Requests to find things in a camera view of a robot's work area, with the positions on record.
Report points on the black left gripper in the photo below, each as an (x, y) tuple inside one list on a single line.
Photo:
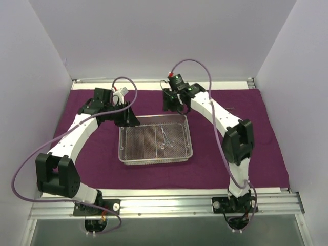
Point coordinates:
[(127, 113)]

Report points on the aluminium front frame rail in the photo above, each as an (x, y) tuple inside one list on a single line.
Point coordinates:
[(149, 207)]

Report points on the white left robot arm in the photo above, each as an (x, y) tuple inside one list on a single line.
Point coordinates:
[(56, 172)]

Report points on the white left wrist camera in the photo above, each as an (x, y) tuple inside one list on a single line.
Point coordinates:
[(118, 95)]

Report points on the wire mesh instrument tray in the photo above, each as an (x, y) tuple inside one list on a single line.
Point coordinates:
[(140, 145)]

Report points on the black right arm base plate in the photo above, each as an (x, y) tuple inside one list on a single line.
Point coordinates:
[(232, 204)]

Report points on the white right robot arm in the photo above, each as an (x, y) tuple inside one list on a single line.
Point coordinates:
[(234, 136)]

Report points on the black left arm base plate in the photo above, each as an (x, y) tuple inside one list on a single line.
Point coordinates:
[(111, 204)]

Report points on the steel surgical scissors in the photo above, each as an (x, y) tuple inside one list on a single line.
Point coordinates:
[(166, 141)]

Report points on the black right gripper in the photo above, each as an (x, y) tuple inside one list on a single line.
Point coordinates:
[(169, 103)]

